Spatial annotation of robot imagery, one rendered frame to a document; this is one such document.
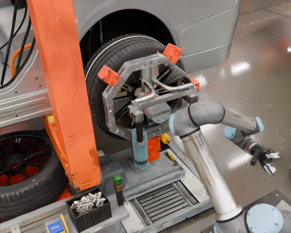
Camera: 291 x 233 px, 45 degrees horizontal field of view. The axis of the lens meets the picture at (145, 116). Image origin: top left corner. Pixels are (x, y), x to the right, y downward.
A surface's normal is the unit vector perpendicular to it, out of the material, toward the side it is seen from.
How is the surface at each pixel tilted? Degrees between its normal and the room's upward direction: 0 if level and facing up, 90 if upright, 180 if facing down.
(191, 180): 0
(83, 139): 90
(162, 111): 90
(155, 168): 0
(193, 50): 90
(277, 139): 0
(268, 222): 40
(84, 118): 90
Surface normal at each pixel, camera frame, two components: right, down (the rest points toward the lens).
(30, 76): 0.46, 0.47
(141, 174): -0.05, -0.83
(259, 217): -0.58, -0.42
